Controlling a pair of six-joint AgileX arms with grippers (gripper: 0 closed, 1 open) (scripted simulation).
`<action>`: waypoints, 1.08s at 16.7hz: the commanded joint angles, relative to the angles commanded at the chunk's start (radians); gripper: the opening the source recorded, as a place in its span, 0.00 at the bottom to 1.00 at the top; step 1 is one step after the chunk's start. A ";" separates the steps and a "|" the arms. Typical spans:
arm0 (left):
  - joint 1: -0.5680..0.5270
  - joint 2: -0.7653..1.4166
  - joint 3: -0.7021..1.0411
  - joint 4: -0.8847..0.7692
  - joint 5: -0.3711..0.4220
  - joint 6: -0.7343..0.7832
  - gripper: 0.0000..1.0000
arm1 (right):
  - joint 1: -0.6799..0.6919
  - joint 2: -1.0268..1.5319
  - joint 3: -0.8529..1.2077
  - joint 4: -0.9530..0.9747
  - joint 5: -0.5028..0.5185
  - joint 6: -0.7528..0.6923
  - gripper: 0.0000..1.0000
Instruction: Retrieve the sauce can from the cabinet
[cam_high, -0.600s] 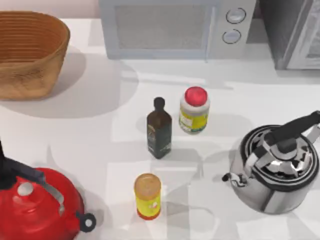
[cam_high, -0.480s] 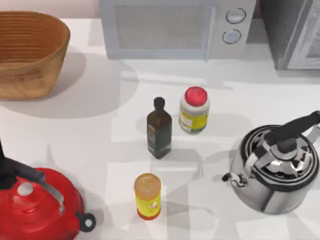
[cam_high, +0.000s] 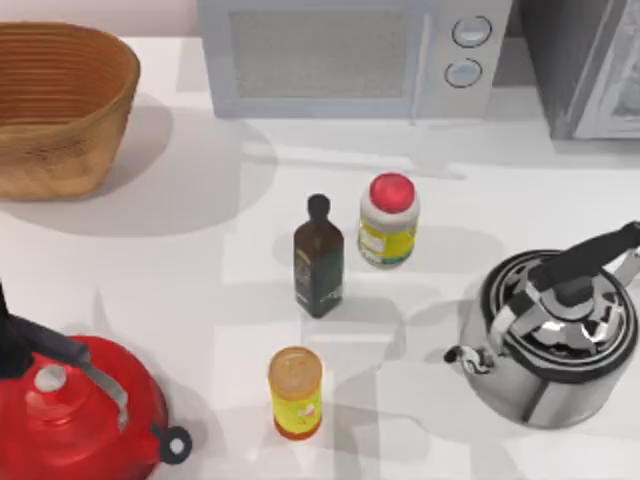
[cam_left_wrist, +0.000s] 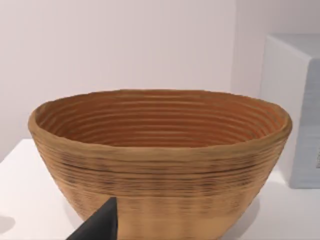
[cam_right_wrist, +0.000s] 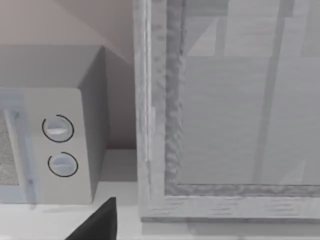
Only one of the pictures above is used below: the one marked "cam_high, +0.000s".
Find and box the microwave knob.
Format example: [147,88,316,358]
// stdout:
[451,14,494,49]
[443,57,485,91]

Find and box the dark green bottle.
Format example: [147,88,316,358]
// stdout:
[292,193,346,320]

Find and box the woven brown basket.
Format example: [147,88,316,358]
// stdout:
[0,21,142,202]

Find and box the orange yellow bottle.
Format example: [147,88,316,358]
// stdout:
[267,346,324,441]

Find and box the red-lidded yellow jar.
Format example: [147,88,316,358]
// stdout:
[356,172,421,271]

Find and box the pale microwave oven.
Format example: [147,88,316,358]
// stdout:
[195,0,513,121]

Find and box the silver kettle with black handle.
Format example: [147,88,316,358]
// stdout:
[442,220,640,429]

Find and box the grey cabinet with dark inside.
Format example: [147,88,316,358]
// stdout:
[517,0,640,142]

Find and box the red kettle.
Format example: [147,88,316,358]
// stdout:
[0,315,194,480]

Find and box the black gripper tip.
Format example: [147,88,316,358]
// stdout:
[0,282,35,381]

